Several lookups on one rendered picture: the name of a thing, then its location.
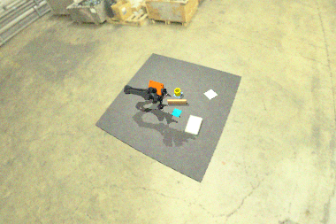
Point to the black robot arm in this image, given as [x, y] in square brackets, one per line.
[147, 94]

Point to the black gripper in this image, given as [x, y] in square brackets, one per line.
[160, 99]

